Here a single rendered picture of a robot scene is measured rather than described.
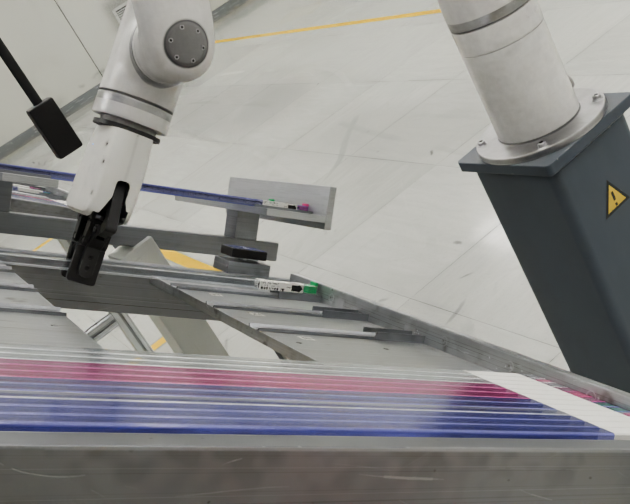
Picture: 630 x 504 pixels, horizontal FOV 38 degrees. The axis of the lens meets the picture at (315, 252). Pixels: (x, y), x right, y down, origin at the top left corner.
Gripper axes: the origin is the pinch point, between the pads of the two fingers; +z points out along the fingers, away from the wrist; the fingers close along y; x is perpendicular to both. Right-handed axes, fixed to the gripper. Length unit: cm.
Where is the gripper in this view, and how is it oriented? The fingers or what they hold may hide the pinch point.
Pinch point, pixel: (82, 263)
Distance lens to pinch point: 103.9
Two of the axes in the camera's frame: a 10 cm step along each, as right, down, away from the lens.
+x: 8.2, 2.8, 5.0
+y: 4.8, 1.4, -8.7
